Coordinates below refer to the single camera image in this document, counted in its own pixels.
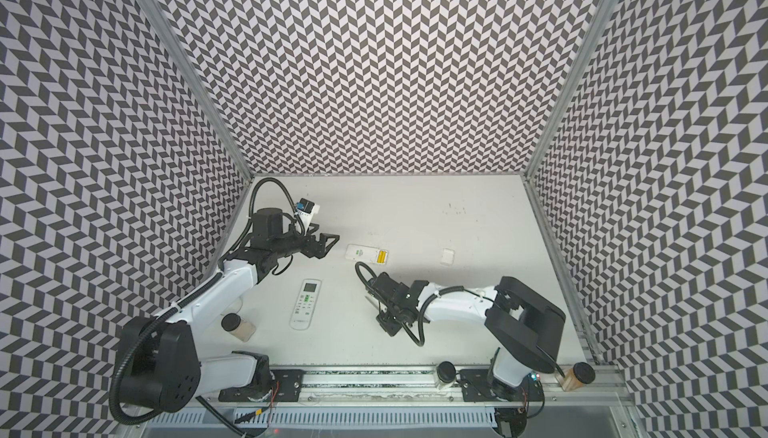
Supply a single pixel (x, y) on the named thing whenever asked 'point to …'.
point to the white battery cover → (447, 256)
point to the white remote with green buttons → (305, 305)
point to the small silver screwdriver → (376, 303)
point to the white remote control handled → (367, 254)
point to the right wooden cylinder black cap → (575, 377)
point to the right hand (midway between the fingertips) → (392, 325)
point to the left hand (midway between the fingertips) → (327, 233)
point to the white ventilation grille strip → (331, 419)
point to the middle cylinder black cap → (446, 371)
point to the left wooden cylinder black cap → (239, 328)
